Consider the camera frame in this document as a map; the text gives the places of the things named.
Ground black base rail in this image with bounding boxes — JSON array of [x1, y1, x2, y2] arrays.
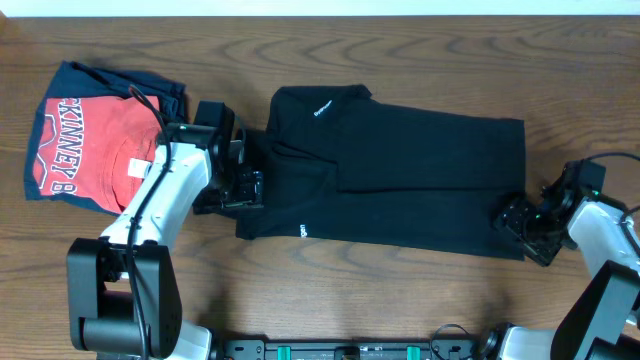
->
[[210, 338, 476, 360]]

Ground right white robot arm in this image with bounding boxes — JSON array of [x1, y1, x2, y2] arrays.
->
[[475, 199, 639, 360]]

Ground black t-shirt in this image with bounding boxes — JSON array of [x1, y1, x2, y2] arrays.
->
[[236, 85, 526, 260]]

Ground navy folded garment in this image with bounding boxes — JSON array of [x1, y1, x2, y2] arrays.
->
[[24, 61, 187, 215]]

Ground red folded t-shirt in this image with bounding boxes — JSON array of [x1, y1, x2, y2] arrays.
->
[[32, 96, 160, 214]]

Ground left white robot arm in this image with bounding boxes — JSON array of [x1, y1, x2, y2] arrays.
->
[[66, 123, 262, 359]]

